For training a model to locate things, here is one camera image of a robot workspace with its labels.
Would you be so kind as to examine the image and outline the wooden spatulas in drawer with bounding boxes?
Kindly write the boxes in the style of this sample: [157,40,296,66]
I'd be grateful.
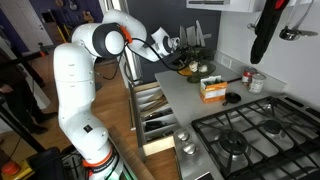
[140,92,167,117]

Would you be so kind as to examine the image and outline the white label tin can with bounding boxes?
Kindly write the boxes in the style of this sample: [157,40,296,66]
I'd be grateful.
[248,73,266,94]

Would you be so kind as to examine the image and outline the red label tin can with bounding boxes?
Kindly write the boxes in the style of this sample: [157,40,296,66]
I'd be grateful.
[242,67,257,86]

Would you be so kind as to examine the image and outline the stainless gas stove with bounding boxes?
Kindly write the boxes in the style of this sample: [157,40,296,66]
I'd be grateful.
[174,96,320,180]

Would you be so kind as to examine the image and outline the orange white carton box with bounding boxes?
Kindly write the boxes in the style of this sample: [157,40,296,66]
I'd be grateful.
[200,75,227,103]

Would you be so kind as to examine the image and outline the white wall outlet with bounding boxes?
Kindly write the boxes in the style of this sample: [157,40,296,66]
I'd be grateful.
[221,57,232,68]

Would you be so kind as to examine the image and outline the person in dark clothes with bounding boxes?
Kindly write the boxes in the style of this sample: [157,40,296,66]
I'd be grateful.
[0,50,57,134]

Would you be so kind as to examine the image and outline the small black skillet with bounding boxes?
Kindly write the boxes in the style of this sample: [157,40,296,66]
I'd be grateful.
[223,92,241,106]

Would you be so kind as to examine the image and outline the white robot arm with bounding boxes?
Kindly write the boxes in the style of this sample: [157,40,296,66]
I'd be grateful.
[53,9,180,180]

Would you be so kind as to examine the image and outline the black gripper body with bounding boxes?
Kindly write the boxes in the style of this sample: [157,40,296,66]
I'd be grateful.
[166,51,187,67]

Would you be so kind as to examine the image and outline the black oven mitt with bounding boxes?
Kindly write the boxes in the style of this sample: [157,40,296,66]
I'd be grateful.
[250,0,290,64]

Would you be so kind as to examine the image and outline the hanging metal ladle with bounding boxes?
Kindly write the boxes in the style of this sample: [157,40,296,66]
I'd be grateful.
[279,0,318,41]

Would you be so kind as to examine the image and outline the knives on magnetic strip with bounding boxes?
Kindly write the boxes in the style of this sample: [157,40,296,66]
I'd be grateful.
[179,20,212,48]

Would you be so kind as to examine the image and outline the red emergency stop button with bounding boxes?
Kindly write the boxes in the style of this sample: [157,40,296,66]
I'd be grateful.
[2,161,21,175]

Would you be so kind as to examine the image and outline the open wooden drawer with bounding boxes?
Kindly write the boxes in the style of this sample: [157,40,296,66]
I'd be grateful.
[128,82,179,159]

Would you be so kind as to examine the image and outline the white upper cabinet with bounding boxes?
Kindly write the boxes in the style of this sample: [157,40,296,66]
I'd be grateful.
[186,0,266,13]

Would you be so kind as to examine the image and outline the green glass tiered stand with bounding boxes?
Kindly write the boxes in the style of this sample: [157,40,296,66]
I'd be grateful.
[177,47,215,83]

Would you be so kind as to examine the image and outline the yellow wooden spatula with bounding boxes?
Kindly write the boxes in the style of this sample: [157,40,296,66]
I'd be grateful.
[178,67,192,76]

